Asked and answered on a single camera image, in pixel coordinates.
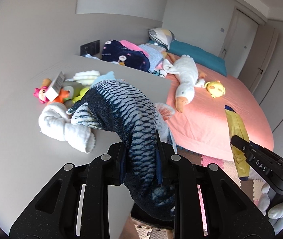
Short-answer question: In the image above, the yellow snack wrapper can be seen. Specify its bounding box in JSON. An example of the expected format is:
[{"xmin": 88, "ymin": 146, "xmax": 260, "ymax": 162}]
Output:
[{"xmin": 225, "ymin": 105, "xmax": 250, "ymax": 181}]

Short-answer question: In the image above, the blue fish plush toy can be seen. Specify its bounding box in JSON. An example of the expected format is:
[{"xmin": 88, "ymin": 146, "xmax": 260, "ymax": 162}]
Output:
[{"xmin": 66, "ymin": 79, "xmax": 176, "ymax": 221}]

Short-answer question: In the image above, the orange plastic toy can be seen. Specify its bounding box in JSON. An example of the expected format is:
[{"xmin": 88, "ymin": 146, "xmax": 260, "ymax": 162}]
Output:
[{"xmin": 52, "ymin": 88, "xmax": 69, "ymax": 104}]

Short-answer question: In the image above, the yellow green plastic toy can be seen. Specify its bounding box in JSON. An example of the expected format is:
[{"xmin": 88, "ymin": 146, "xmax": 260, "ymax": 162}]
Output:
[{"xmin": 72, "ymin": 87, "xmax": 90, "ymax": 103}]

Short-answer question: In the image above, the grey foam piece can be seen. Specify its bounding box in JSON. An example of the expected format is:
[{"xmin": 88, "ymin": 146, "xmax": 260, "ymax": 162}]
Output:
[{"xmin": 62, "ymin": 81, "xmax": 84, "ymax": 99}]

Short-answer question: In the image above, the pastel foam floor mat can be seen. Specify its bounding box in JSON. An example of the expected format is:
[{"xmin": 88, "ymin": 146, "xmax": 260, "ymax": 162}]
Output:
[{"xmin": 176, "ymin": 146, "xmax": 267, "ymax": 205}]

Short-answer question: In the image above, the white glove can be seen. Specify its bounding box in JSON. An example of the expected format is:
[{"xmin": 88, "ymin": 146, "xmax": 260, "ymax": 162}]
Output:
[{"xmin": 257, "ymin": 183, "xmax": 283, "ymax": 235}]

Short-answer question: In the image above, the yellow chick plush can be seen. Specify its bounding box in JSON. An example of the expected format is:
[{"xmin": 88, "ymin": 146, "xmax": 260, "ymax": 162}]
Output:
[{"xmin": 204, "ymin": 81, "xmax": 226, "ymax": 98}]

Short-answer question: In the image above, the teal pillow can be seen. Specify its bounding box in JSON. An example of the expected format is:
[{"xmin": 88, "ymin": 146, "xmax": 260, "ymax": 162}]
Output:
[{"xmin": 167, "ymin": 40, "xmax": 227, "ymax": 77}]

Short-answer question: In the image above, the white goose plush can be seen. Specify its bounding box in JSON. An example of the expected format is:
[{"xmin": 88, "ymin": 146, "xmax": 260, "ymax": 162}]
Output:
[{"xmin": 163, "ymin": 55, "xmax": 206, "ymax": 113}]

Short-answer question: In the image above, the pink doll toy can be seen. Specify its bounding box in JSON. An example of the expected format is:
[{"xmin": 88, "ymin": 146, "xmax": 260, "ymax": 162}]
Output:
[{"xmin": 33, "ymin": 86, "xmax": 49, "ymax": 104}]

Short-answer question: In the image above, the white door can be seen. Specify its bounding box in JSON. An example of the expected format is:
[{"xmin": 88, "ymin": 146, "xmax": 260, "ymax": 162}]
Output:
[{"xmin": 219, "ymin": 6, "xmax": 259, "ymax": 65}]

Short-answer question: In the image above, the white sponge foam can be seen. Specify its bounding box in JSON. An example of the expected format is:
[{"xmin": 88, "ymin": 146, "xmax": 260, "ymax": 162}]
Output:
[{"xmin": 73, "ymin": 70, "xmax": 100, "ymax": 86}]

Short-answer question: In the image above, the light blue quilted cloth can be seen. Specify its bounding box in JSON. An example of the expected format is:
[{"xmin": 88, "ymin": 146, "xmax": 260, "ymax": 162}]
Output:
[{"xmin": 138, "ymin": 43, "xmax": 166, "ymax": 73}]

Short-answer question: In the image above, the patterned grey pillow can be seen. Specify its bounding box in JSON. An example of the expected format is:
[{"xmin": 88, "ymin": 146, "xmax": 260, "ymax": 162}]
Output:
[{"xmin": 148, "ymin": 27, "xmax": 175, "ymax": 50}]

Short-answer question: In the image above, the white baby cloth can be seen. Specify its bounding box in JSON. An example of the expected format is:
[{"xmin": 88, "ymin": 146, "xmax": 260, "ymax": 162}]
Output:
[{"xmin": 84, "ymin": 54, "xmax": 101, "ymax": 61}]

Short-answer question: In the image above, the pink folded cloth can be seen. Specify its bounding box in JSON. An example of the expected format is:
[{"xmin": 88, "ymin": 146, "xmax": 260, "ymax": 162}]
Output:
[{"xmin": 120, "ymin": 40, "xmax": 149, "ymax": 57}]

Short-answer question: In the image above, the navy rabbit blanket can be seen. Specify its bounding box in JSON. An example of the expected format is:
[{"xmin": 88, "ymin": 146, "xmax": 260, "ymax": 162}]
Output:
[{"xmin": 101, "ymin": 40, "xmax": 150, "ymax": 72}]

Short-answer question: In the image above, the black wall switch panel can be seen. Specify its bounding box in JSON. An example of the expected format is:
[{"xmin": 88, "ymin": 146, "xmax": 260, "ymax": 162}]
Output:
[{"xmin": 80, "ymin": 40, "xmax": 100, "ymax": 57}]

